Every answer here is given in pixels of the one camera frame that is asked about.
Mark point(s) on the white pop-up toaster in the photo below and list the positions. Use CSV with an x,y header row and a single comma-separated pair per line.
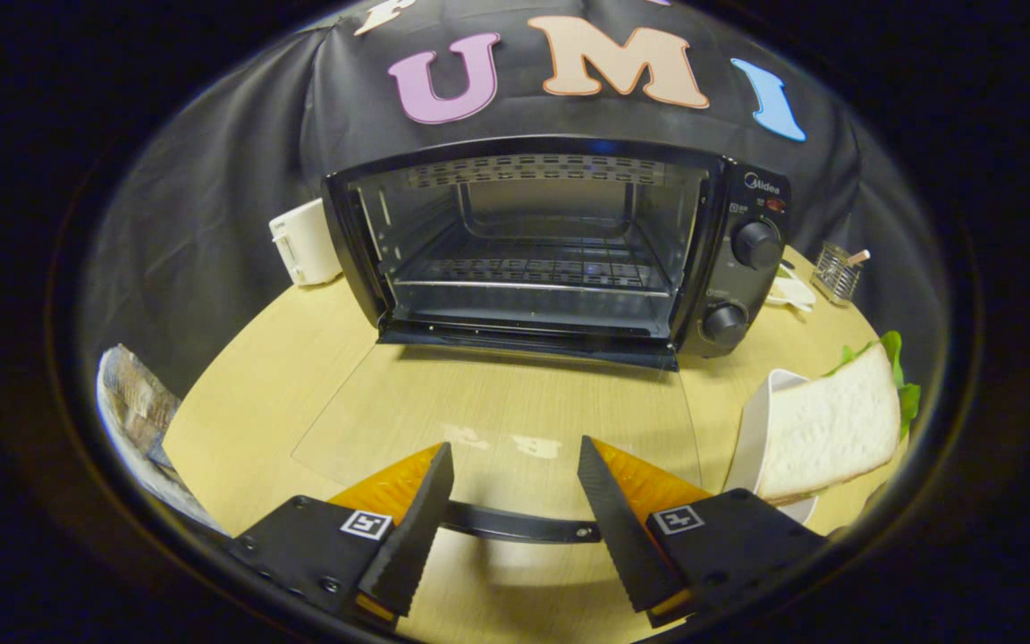
x,y
305,241

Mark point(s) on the lettuce sandwich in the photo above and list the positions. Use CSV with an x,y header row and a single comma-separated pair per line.
x,y
837,420

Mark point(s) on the black backdrop cloth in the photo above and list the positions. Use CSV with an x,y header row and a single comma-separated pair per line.
x,y
211,224

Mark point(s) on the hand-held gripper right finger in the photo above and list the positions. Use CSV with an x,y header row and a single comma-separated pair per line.
x,y
618,528

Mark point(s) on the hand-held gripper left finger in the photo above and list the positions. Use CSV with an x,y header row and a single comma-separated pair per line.
x,y
417,528

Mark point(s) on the white divided dish of beans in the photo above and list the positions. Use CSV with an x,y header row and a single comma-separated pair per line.
x,y
790,291

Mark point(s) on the black toaster oven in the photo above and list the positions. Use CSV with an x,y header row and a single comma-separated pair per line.
x,y
747,295

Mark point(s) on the white plate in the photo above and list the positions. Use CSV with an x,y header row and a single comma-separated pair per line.
x,y
752,429

